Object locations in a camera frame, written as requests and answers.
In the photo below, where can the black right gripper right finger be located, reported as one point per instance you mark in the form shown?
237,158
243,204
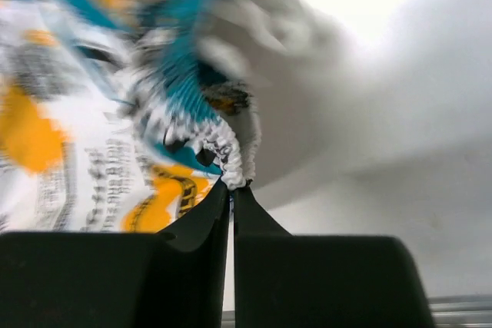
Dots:
286,280

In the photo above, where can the white yellow teal printed shorts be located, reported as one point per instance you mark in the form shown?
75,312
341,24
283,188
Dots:
121,115

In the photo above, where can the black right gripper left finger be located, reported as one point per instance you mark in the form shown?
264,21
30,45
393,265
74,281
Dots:
172,278

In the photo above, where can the aluminium table rail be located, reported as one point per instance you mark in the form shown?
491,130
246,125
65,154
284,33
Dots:
461,310

